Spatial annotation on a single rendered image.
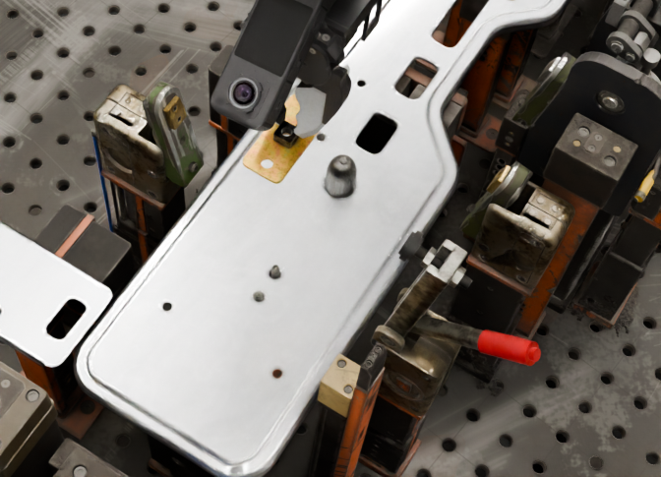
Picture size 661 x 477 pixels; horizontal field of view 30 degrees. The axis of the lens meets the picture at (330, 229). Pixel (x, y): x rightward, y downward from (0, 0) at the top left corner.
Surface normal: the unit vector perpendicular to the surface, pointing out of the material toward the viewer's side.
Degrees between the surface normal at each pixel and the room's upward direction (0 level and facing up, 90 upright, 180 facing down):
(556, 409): 0
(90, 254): 0
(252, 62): 31
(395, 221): 0
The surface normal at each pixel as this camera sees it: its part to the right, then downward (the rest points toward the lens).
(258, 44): -0.23, -0.02
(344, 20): 0.07, -0.48
